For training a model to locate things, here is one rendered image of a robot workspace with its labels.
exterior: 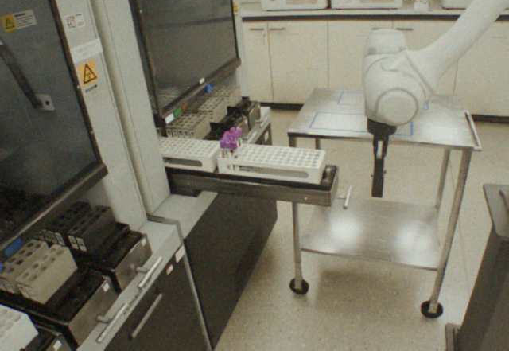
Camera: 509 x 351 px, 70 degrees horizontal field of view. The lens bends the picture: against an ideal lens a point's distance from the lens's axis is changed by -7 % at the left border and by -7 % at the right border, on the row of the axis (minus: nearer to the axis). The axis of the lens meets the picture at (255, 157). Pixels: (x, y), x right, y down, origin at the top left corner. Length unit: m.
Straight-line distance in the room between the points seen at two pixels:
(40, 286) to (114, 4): 0.64
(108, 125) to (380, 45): 0.65
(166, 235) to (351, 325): 0.96
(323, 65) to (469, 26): 2.65
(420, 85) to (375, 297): 1.26
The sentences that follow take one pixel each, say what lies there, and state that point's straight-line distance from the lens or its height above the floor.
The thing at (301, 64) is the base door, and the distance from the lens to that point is 3.44.
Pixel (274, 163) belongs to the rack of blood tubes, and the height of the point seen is 0.86.
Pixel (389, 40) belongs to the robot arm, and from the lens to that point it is 0.90.
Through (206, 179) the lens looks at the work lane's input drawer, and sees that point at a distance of 1.16.
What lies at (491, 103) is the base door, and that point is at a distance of 3.51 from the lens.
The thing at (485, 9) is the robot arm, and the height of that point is 1.27.
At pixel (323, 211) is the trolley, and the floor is 0.28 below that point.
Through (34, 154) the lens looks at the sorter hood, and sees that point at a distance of 0.81.
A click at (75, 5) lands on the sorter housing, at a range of 0.91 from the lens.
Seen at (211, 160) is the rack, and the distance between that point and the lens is 1.14.
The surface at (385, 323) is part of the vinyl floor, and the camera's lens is 1.78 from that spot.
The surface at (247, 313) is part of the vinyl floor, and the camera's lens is 1.80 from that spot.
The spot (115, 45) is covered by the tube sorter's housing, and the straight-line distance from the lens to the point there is 1.00.
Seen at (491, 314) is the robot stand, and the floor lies 0.35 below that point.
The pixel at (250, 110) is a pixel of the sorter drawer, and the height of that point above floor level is 0.81.
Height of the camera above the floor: 1.40
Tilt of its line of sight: 29 degrees down
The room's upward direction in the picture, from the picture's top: 6 degrees counter-clockwise
